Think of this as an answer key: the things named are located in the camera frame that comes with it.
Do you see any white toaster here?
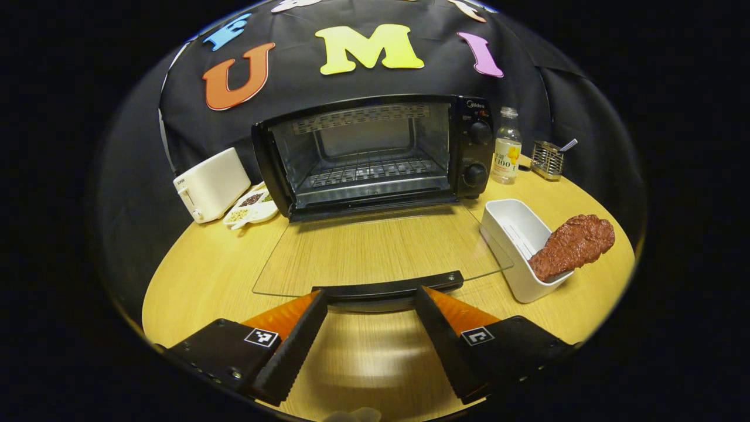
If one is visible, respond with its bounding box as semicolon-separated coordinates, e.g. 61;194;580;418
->
173;147;251;224

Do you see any black electric oven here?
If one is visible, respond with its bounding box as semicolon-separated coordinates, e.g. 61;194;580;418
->
251;94;515;314

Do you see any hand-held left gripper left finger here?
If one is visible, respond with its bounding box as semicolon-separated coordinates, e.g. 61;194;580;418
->
167;289;329;406

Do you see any brown meat piece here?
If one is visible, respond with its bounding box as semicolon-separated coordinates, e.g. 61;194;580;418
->
527;214;616;283

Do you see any metal mesh holder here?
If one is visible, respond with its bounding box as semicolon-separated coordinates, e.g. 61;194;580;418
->
530;141;565;181

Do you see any white rectangular tray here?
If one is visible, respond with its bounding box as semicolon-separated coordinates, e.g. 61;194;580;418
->
479;198;575;304

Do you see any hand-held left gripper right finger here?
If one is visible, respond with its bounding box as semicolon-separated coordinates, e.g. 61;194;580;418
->
415;285;578;405

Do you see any clear bottle yellow label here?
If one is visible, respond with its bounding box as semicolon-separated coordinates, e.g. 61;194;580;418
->
491;107;523;185

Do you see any white divided seasoning dish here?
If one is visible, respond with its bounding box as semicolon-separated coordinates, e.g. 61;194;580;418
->
223;183;279;230

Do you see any black backdrop cloth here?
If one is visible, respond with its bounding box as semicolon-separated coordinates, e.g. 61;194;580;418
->
97;0;645;305

